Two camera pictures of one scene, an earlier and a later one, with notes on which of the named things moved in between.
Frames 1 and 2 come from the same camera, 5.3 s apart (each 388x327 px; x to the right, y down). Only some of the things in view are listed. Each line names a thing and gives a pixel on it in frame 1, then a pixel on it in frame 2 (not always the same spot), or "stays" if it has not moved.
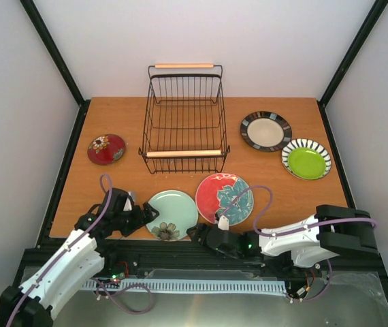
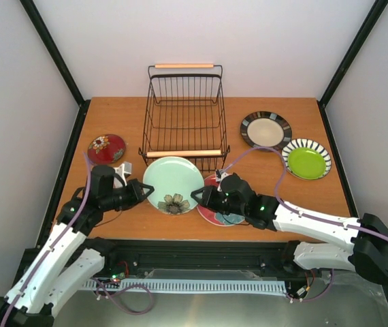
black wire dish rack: (184, 126) stays
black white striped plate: (305, 159) stays
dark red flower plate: (106, 149) stays
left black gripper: (140, 221) to (136, 187)
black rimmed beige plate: (266, 131) stays
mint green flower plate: (178, 212) to (173, 180)
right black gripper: (201, 227) to (207, 198)
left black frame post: (54, 52) stays
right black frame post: (352, 52) stays
